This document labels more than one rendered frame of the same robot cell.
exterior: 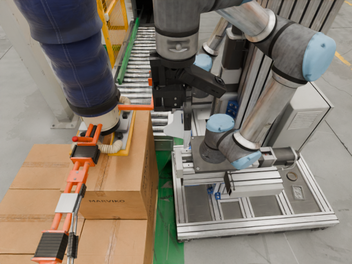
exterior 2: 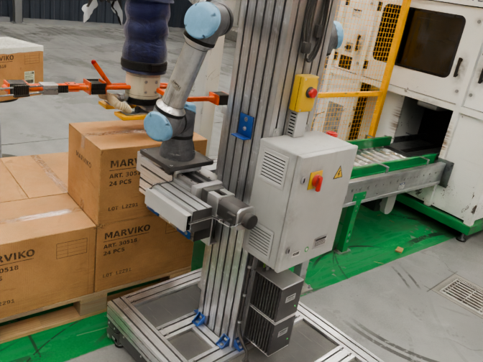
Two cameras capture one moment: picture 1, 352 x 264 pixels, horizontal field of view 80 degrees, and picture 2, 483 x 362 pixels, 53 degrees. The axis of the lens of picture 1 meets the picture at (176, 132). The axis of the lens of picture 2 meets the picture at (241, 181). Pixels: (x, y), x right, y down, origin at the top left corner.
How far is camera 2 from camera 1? 187 cm
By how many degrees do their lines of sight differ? 46
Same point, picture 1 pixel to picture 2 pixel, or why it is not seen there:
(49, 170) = not seen: hidden behind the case
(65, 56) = (128, 8)
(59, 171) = not seen: hidden behind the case
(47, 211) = (59, 174)
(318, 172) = not seen: outside the picture
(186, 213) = (144, 299)
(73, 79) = (126, 28)
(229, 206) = (195, 342)
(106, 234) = (60, 207)
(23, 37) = (205, 68)
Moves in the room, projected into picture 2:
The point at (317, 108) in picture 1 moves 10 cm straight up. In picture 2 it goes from (283, 150) to (288, 123)
